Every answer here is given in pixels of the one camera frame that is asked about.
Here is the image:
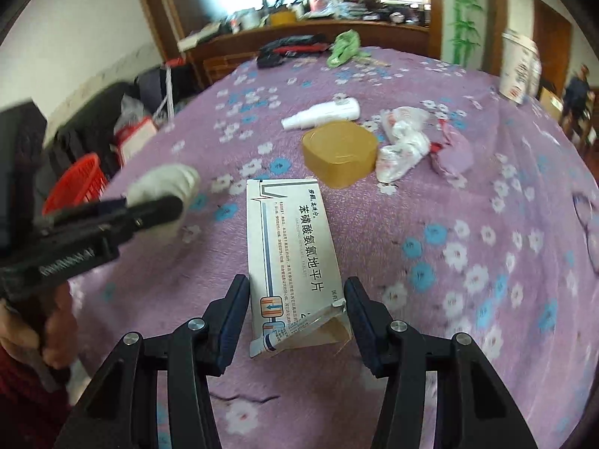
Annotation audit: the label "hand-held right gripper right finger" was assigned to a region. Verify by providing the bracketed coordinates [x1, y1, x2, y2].
[343, 276, 539, 449]

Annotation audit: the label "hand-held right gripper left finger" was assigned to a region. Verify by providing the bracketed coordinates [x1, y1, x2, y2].
[70, 274, 251, 449]

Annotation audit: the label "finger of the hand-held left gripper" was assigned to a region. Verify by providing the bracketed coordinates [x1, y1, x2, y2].
[44, 195, 184, 244]

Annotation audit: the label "red plastic basket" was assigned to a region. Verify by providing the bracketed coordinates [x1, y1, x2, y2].
[42, 152, 113, 218]

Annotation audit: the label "white blue-lined medicine box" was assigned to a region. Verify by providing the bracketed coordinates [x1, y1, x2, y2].
[246, 177, 355, 348]

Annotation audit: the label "white plastic bag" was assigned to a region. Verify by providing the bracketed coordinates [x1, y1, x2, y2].
[379, 107, 431, 143]
[375, 131, 431, 183]

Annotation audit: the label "pink plastic bag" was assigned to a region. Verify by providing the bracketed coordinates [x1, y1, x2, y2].
[431, 119, 475, 178]

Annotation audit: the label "white spray bottle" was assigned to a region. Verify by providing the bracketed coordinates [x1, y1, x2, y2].
[281, 98, 362, 132]

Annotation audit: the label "person's left forearm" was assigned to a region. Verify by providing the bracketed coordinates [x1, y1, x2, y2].
[0, 343, 76, 449]

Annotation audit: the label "person's left hand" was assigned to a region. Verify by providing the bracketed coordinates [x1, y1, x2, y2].
[0, 285, 80, 370]

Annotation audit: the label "red framed white board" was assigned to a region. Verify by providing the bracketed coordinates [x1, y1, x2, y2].
[115, 117, 157, 164]

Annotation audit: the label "black sofa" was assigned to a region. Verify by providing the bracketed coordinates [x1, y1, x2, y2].
[51, 82, 141, 188]

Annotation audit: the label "clear plastic bag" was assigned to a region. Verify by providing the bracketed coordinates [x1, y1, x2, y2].
[119, 94, 155, 125]

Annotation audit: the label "wooden counter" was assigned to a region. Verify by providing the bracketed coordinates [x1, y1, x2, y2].
[178, 19, 431, 89]

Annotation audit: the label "black red tool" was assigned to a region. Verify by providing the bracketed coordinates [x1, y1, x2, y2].
[256, 33, 331, 68]

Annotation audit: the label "green cloth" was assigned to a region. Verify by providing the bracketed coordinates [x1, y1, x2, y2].
[326, 29, 362, 67]

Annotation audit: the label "eyeglasses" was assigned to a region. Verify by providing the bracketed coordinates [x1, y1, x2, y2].
[573, 191, 599, 274]

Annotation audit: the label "white cartoon paper cup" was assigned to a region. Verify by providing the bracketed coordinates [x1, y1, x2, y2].
[498, 28, 544, 106]

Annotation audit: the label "wooden door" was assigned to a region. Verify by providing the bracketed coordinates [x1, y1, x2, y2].
[533, 0, 574, 97]

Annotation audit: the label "bamboo wall decal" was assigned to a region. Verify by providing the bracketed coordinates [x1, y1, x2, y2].
[444, 0, 485, 64]

